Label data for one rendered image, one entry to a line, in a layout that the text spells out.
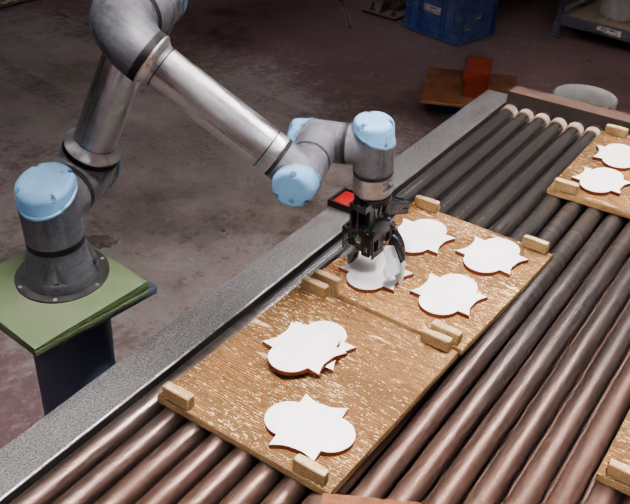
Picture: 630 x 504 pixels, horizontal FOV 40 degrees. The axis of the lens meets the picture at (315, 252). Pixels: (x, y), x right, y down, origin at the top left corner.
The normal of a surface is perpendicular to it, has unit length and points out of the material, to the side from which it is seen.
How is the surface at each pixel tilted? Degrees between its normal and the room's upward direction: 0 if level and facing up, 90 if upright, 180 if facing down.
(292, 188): 94
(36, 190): 11
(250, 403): 0
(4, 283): 4
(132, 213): 0
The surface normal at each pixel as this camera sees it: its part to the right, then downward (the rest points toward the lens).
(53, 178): -0.02, -0.72
